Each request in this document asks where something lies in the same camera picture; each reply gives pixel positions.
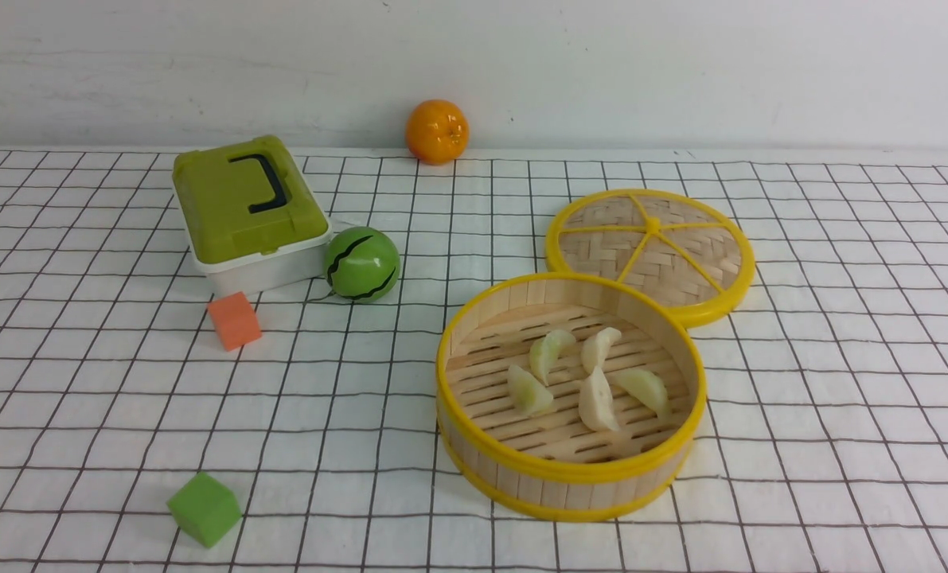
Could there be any greenish dumpling bottom edge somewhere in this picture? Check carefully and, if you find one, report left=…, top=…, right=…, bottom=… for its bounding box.
left=529, top=329, right=578, bottom=387

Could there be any small dumpling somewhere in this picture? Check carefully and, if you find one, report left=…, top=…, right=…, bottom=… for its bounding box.
left=507, top=364, right=555, bottom=417

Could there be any white dumpling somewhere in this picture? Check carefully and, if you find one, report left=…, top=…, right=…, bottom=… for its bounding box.
left=580, top=327, right=622, bottom=375

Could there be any cream dumpling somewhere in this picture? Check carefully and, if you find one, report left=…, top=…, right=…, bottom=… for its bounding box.
left=578, top=366, right=620, bottom=432

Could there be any pale green dumpling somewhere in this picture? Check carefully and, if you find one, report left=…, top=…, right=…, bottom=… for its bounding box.
left=613, top=368, right=673, bottom=420

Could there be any yellow bamboo steamer tray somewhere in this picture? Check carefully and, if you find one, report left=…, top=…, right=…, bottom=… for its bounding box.
left=435, top=273, right=707, bottom=521

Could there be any yellow woven steamer lid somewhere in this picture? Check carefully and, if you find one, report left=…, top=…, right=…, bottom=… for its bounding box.
left=545, top=189, right=756, bottom=329

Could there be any green toy watermelon ball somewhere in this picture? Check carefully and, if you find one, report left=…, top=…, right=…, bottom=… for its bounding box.
left=324, top=226, right=402, bottom=303

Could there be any orange fruit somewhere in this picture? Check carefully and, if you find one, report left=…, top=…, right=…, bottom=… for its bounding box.
left=405, top=100, right=470, bottom=166

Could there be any green lidded white box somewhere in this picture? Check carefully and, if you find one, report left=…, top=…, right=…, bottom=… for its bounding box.
left=171, top=135, right=333, bottom=298

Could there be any orange foam cube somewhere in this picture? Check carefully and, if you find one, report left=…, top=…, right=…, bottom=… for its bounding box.
left=207, top=291, right=263, bottom=352

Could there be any green foam cube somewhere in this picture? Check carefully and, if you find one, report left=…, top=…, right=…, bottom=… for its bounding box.
left=166, top=471, right=242, bottom=548

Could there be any white grid tablecloth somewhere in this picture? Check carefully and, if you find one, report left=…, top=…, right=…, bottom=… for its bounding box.
left=0, top=149, right=948, bottom=572

